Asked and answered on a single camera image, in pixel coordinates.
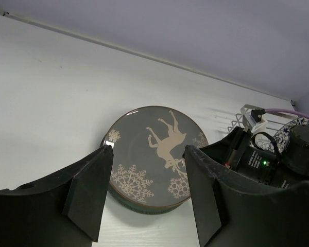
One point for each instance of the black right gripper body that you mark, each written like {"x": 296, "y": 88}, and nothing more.
{"x": 230, "y": 149}

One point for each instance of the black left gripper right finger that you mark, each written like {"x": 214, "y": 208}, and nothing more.
{"x": 233, "y": 210}

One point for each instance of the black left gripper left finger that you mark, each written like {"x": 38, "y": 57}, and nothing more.
{"x": 63, "y": 208}

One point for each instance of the dark blue patterned plate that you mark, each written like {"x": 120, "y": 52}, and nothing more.
{"x": 281, "y": 135}

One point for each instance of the grey crane pattern plate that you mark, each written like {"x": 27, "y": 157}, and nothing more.
{"x": 148, "y": 145}

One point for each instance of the teal blue plate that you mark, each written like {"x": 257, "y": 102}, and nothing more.
{"x": 138, "y": 208}

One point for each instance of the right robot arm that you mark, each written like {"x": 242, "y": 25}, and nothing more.
{"x": 281, "y": 169}

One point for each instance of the metal wire dish rack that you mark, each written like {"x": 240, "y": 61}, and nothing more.
{"x": 273, "y": 122}

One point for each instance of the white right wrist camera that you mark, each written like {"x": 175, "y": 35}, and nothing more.
{"x": 253, "y": 121}

